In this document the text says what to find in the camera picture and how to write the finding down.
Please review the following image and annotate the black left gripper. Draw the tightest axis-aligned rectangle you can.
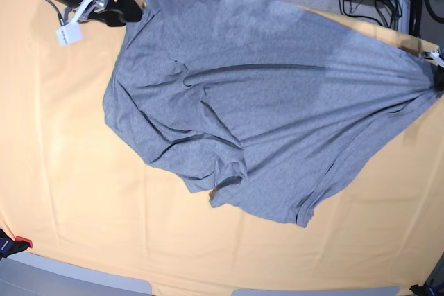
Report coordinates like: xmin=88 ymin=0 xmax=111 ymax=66
xmin=420 ymin=49 xmax=443 ymax=92

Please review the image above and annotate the red and black clamp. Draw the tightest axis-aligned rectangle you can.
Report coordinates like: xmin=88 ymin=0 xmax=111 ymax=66
xmin=0 ymin=229 xmax=33 ymax=259

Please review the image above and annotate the grey t-shirt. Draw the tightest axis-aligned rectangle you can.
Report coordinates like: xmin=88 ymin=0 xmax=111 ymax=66
xmin=103 ymin=0 xmax=443 ymax=227

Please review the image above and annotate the yellow table cloth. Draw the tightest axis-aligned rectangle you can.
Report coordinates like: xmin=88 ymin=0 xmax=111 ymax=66
xmin=1 ymin=0 xmax=443 ymax=295

